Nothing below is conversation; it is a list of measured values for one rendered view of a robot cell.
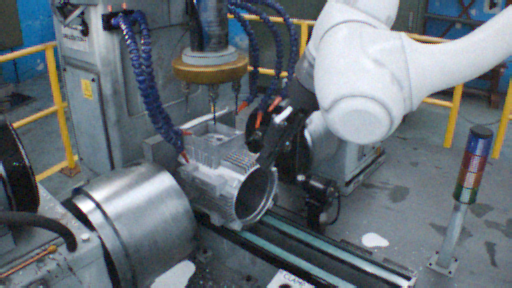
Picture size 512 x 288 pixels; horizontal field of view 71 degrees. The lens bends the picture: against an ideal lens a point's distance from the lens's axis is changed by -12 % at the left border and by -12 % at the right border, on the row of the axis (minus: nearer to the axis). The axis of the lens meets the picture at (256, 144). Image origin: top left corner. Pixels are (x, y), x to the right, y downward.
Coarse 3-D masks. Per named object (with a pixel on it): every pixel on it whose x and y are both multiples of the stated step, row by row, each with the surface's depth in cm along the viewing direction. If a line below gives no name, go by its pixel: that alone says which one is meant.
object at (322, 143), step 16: (256, 112) 119; (272, 112) 115; (320, 112) 117; (256, 128) 121; (320, 128) 114; (256, 144) 123; (288, 144) 112; (304, 144) 111; (320, 144) 114; (336, 144) 122; (288, 160) 117; (304, 160) 113; (320, 160) 117; (288, 176) 118
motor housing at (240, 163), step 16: (224, 160) 97; (240, 160) 96; (176, 176) 103; (192, 176) 99; (208, 176) 98; (224, 176) 96; (240, 176) 94; (256, 176) 108; (272, 176) 104; (192, 192) 100; (208, 192) 97; (224, 192) 94; (240, 192) 111; (256, 192) 108; (272, 192) 105; (208, 208) 99; (224, 208) 94; (240, 208) 107; (256, 208) 106
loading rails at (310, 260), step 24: (264, 216) 108; (216, 240) 105; (240, 240) 98; (264, 240) 98; (288, 240) 102; (312, 240) 98; (336, 240) 96; (240, 264) 102; (264, 264) 95; (288, 264) 89; (312, 264) 99; (336, 264) 94; (360, 264) 90; (384, 264) 88
